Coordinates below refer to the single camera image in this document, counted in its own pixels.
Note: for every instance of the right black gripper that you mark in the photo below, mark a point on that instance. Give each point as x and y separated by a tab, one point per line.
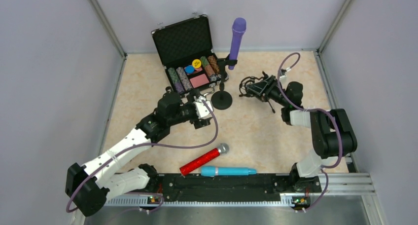
261	87

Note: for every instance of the black poker chip case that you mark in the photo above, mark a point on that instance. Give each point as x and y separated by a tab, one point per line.
180	43

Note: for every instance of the light blue microphone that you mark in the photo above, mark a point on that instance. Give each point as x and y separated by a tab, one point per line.
212	171

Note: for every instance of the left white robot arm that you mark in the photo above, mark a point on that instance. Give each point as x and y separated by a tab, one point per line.
91	185

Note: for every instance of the orange black chip row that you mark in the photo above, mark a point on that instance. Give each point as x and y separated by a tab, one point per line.
213	63

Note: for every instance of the green blue chip row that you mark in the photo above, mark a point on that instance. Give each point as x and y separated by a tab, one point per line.
176	81

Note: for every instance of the red glitter microphone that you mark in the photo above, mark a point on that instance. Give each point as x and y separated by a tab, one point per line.
221	149

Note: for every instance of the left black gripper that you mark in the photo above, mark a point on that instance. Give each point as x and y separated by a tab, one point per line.
197	101

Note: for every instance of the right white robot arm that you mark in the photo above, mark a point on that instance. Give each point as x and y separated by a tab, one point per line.
332	133

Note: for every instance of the blue dealer button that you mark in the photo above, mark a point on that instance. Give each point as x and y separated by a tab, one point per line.
189	69

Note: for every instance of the purple microphone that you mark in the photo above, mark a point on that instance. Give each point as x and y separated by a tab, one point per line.
238	30

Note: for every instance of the yellow big blind button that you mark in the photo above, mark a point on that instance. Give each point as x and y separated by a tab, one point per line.
196	63

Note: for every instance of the black shock mount tripod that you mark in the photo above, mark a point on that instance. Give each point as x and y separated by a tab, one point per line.
252	80

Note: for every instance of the black tripod mic stand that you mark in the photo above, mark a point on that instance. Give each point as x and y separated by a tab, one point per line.
168	90

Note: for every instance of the green red chip row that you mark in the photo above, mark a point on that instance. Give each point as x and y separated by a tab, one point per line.
208	68

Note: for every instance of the red card deck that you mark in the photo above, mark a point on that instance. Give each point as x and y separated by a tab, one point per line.
197	70
199	81

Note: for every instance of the black round base mic stand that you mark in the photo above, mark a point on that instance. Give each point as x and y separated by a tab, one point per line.
221	99

